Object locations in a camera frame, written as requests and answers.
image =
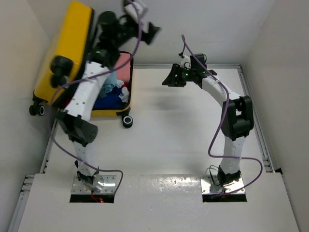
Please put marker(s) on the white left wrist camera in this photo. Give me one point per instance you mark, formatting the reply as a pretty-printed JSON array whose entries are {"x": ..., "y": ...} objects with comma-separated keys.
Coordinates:
[{"x": 135, "y": 8}]

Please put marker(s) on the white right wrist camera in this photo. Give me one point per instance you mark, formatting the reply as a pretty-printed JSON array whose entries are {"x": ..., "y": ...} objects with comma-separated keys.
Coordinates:
[{"x": 185, "y": 62}]

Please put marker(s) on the light blue garment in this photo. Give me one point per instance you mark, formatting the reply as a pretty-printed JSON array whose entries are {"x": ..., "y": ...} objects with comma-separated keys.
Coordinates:
[{"x": 108, "y": 85}]

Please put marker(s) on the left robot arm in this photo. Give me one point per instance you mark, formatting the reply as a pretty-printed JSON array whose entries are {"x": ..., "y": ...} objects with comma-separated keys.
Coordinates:
[{"x": 75, "y": 118}]

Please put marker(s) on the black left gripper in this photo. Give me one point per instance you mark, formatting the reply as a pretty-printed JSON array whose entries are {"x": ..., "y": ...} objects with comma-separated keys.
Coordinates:
[{"x": 145, "y": 36}]

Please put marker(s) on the metal base plate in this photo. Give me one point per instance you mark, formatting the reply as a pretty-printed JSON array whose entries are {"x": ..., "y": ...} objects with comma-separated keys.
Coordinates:
[
  {"x": 102, "y": 184},
  {"x": 208, "y": 187}
]

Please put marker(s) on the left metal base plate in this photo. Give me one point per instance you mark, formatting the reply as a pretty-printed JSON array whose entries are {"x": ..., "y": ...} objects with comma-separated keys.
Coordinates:
[{"x": 102, "y": 184}]

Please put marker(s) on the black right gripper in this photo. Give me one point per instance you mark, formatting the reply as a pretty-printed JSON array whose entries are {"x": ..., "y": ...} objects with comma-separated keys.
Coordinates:
[{"x": 173, "y": 80}]

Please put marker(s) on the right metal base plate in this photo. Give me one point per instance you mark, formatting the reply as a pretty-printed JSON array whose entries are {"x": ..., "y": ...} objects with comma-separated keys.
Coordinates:
[{"x": 208, "y": 187}]

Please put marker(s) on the blue white red shirt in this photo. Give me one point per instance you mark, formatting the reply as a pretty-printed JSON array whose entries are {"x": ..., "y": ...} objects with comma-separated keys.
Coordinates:
[{"x": 118, "y": 98}]

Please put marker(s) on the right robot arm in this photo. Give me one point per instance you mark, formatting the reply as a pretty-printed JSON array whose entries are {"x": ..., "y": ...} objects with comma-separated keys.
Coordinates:
[{"x": 237, "y": 111}]

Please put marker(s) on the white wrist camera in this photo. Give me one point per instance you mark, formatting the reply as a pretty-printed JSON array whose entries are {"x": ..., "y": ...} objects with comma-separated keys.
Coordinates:
[
  {"x": 185, "y": 62},
  {"x": 135, "y": 8}
]

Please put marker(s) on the yellow suitcase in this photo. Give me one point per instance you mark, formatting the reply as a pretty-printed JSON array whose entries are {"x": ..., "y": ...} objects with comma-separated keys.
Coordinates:
[{"x": 65, "y": 63}]

